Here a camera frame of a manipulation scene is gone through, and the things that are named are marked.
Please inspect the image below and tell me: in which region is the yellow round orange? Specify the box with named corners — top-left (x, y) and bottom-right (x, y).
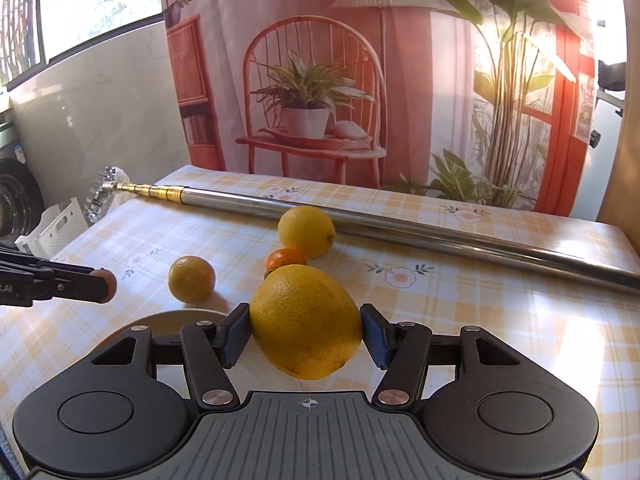
top-left (168, 255), bottom-right (216, 304)

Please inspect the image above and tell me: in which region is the glass window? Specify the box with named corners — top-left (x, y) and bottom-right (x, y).
top-left (0, 0), bottom-right (167, 87)

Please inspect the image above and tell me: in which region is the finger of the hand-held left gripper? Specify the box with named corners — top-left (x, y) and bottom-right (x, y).
top-left (29, 259), bottom-right (114, 306)

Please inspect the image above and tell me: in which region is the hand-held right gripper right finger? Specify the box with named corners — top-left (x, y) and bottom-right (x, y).
top-left (360, 304), bottom-right (522, 407)

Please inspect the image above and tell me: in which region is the white plastic crate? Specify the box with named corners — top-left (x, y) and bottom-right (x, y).
top-left (14, 197), bottom-right (84, 262)

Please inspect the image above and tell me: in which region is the medium yellow lemon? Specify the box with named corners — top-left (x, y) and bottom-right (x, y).
top-left (277, 205), bottom-right (337, 259)

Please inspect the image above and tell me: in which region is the white washing machine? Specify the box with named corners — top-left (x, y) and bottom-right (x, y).
top-left (0, 105), bottom-right (47, 242)

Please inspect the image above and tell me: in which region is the beige plate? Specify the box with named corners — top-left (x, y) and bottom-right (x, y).
top-left (131, 309), bottom-right (232, 335)

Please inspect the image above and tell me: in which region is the small orange tangerine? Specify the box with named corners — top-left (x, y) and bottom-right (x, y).
top-left (263, 248), bottom-right (309, 281)

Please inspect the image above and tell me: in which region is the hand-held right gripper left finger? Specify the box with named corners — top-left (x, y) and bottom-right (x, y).
top-left (92, 302), bottom-right (251, 409)

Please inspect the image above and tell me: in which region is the large yellow lemon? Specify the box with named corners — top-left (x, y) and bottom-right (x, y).
top-left (249, 264), bottom-right (364, 380)

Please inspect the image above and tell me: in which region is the brown kiwi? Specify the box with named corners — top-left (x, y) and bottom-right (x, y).
top-left (96, 269), bottom-right (118, 305)

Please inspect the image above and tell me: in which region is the telescopic metal pole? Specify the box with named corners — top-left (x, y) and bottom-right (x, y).
top-left (87, 164), bottom-right (640, 297)

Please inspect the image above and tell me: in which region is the printed room backdrop cloth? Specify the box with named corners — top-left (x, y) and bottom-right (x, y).
top-left (159, 0), bottom-right (602, 219)

